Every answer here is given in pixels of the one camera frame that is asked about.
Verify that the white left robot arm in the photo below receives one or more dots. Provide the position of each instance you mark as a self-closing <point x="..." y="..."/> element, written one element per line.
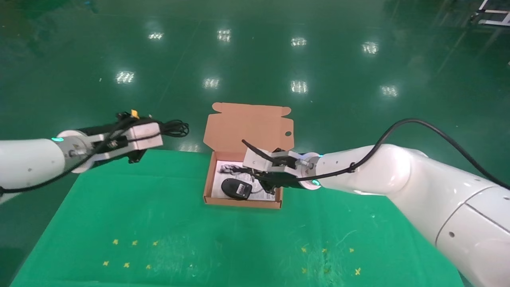
<point x="28" y="163"/>

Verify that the small yellow tag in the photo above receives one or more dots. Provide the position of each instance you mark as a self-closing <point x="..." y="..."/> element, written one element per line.
<point x="135" y="114"/>

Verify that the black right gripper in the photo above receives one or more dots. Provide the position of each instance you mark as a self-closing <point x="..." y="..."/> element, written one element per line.
<point x="287" y="179"/>

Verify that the white metal table frame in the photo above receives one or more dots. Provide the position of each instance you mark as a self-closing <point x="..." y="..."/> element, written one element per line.
<point x="496" y="22"/>

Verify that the open brown cardboard box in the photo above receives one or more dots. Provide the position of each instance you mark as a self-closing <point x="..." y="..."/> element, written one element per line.
<point x="247" y="127"/>

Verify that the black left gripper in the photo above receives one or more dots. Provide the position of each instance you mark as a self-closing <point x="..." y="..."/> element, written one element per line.
<point x="107" y="127"/>

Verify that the green table cloth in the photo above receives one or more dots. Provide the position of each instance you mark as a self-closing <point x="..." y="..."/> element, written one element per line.
<point x="219" y="239"/>

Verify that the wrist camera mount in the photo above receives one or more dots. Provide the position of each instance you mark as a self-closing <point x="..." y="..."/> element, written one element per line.
<point x="147" y="137"/>
<point x="259" y="159"/>

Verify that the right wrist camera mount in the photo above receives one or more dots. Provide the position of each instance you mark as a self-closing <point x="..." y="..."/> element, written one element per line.
<point x="259" y="159"/>

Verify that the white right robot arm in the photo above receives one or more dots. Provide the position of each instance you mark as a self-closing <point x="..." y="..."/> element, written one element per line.
<point x="398" y="171"/>

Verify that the white printed instruction sheet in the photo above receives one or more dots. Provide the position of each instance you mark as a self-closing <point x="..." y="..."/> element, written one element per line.
<point x="217" y="189"/>

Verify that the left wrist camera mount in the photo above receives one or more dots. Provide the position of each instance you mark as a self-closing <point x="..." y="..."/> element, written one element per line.
<point x="147" y="137"/>

